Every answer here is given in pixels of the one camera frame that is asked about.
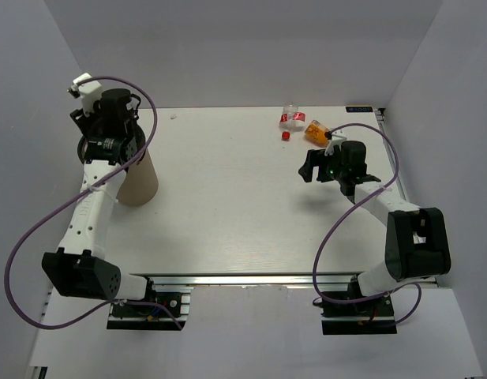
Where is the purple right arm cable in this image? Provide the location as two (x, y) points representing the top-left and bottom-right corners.
(312, 123), (424, 327)

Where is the aluminium table front rail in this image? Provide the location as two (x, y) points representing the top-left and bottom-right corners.
(128, 272), (366, 287)

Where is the crushed red label bottle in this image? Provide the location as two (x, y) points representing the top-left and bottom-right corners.
(279, 103), (305, 131)

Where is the blue sticker right corner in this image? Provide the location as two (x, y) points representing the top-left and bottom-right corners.
(345, 106), (373, 113)

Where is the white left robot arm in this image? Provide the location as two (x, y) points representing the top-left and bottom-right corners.
(42, 88), (159, 315)

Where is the brown cardboard cylinder bin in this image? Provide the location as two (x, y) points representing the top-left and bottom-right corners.
(77, 126), (159, 206)

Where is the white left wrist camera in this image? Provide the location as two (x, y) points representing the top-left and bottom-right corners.
(67, 73), (103, 116)

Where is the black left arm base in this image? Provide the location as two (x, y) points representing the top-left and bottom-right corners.
(107, 280), (191, 331)

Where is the orange juice bottle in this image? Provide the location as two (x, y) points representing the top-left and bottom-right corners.
(304, 120), (329, 146)

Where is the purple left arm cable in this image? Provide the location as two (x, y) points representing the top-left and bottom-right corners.
(4, 76), (184, 331)

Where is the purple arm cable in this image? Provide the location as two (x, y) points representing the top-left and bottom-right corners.
(312, 123), (424, 327)
(4, 76), (184, 331)

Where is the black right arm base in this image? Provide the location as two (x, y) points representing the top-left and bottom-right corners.
(313, 273), (397, 336)

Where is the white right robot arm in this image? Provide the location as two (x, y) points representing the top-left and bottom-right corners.
(298, 141), (451, 315)

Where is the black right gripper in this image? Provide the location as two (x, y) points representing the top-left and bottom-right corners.
(298, 147), (347, 183)

